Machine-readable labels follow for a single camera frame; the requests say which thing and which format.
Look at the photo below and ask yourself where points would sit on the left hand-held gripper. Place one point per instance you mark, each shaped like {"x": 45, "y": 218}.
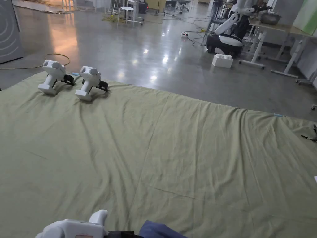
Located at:
{"x": 71, "y": 229}

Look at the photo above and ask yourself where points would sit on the dark blue garment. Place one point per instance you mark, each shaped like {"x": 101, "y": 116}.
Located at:
{"x": 158, "y": 230}

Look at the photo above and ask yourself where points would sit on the bed with pale green sheet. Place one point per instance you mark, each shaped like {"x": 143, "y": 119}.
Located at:
{"x": 158, "y": 153}

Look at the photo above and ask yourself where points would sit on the spare white hand-held gripper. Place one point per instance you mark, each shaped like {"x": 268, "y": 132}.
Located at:
{"x": 89, "y": 76}
{"x": 53, "y": 72}

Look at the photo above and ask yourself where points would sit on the grey washing machine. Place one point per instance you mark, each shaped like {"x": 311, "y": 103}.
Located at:
{"x": 8, "y": 32}

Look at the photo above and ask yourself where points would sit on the white foam block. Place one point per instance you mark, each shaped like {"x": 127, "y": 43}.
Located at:
{"x": 222, "y": 61}

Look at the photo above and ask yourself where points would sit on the white power strip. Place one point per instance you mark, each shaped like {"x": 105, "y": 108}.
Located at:
{"x": 185, "y": 34}

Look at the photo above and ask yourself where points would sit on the white and black robot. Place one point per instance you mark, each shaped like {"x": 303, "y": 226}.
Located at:
{"x": 226, "y": 39}

